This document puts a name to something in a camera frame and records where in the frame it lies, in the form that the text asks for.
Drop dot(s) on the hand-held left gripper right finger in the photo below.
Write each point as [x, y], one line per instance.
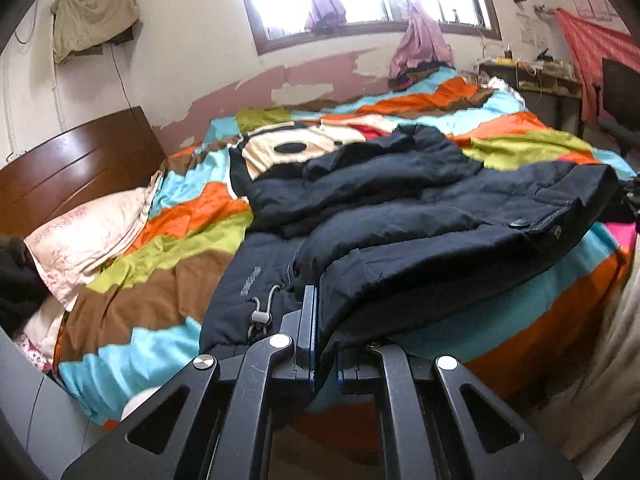
[395, 370]

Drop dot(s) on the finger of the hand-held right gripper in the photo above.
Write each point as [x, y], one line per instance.
[634, 200]

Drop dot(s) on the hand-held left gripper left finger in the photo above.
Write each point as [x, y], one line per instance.
[310, 320]

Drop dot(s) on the dark navy padded jacket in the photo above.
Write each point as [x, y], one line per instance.
[400, 220]

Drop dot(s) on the clothes heap under curtain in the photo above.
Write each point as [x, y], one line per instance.
[417, 75]

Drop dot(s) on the dark clothes pile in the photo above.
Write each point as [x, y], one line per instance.
[20, 285]

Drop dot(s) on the black chair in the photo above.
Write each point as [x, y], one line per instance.
[617, 105]

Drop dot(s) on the wooden desk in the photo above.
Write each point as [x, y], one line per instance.
[545, 85]

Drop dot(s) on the red orange hanging cloth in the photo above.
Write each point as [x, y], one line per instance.
[585, 55]

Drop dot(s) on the colourful patchwork quilt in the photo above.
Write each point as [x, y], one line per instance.
[160, 280]

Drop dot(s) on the cream fleece blanket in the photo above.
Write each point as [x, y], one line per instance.
[600, 370]

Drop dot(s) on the pale floral pillow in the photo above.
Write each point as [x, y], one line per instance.
[85, 240]

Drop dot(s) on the white red floral cloth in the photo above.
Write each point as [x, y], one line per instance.
[37, 340]

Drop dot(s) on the brown wooden headboard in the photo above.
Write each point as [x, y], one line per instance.
[75, 160]

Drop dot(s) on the purple hanging garment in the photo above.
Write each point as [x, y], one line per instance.
[325, 7]

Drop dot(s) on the small wall calendar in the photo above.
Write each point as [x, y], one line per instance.
[525, 26]

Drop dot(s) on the white wall pipe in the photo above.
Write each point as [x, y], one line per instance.
[57, 100]

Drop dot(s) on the beige cloth on wall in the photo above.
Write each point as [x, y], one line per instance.
[92, 22]

